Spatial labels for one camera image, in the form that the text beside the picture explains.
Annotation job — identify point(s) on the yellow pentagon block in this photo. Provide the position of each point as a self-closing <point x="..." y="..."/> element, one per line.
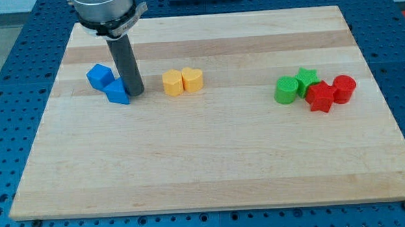
<point x="172" y="82"/>

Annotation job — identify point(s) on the wooden board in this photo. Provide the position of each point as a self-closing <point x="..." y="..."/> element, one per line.
<point x="228" y="146"/>

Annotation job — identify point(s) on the blue cube block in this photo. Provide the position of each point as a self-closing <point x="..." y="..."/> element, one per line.
<point x="100" y="76"/>

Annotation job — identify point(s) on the blue triangle block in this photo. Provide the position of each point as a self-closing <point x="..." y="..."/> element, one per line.
<point x="115" y="92"/>

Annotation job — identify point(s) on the green star block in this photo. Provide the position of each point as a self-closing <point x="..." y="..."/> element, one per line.
<point x="305" y="78"/>

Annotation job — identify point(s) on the yellow heart block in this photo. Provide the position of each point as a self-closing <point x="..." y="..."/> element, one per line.
<point x="192" y="79"/>

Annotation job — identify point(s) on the red cylinder block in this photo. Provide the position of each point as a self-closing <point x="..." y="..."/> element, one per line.
<point x="345" y="86"/>

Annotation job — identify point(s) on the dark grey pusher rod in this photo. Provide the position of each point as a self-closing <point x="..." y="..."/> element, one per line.
<point x="124" y="59"/>

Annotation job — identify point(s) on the green cylinder block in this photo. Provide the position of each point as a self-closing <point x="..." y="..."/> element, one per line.
<point x="286" y="90"/>

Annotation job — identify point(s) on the red star block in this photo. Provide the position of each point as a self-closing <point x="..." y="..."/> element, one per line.
<point x="320" y="96"/>

